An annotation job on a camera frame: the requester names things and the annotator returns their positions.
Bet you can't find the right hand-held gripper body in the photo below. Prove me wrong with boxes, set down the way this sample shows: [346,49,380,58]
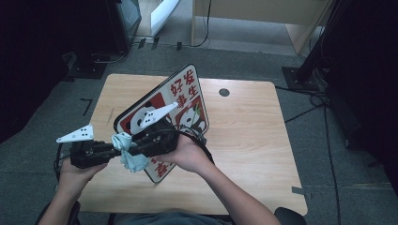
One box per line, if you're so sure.
[139,100,181,158]

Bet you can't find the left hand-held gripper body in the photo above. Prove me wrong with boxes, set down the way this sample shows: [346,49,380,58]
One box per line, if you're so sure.
[55,123,109,170]

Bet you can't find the light teal cloth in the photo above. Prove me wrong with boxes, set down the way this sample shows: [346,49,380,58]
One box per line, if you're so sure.
[111,131,150,173]

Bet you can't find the panda picture sign board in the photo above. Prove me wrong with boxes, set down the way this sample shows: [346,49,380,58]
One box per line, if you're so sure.
[113,63,210,185]

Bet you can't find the person's left hand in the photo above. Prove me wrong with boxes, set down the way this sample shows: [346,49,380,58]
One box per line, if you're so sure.
[58,160,109,194]

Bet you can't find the person's right hand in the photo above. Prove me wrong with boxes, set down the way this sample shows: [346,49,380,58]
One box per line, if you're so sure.
[153,134,217,174]

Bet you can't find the black tape corner mark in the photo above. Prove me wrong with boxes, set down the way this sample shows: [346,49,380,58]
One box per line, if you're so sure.
[80,97,94,116]

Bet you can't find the person's grey-blue clothing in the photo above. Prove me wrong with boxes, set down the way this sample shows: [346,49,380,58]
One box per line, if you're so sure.
[113,211,235,225]

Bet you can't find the black flat stand base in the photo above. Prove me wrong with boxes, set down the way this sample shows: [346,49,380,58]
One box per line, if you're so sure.
[66,51,108,80]

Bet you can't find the dark curtain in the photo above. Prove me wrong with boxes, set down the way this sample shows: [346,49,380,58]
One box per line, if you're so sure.
[0,0,109,144]
[323,0,398,195]

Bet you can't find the black monitor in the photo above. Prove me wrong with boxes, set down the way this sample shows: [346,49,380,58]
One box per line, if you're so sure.
[105,0,143,54]

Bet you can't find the white panel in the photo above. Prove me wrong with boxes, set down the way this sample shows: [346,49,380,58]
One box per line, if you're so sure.
[149,0,181,38]

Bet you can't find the grey tape strip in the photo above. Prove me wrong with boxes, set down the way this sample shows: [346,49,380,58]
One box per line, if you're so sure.
[291,186,313,200]

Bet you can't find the black stand with pole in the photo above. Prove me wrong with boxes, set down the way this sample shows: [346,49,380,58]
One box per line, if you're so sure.
[281,0,346,92]

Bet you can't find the light wooden desk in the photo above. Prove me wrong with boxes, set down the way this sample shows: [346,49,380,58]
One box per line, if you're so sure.
[191,0,333,56]

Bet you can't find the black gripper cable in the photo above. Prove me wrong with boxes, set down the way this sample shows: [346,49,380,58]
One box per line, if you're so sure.
[53,142,73,182]
[178,124,217,167]

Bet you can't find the black floor cable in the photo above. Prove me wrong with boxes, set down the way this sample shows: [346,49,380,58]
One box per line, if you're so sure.
[322,106,343,225]
[275,84,329,109]
[91,51,129,66]
[283,104,326,124]

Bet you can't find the black hanging cable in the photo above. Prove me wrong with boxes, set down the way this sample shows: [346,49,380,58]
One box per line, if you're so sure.
[191,0,213,49]

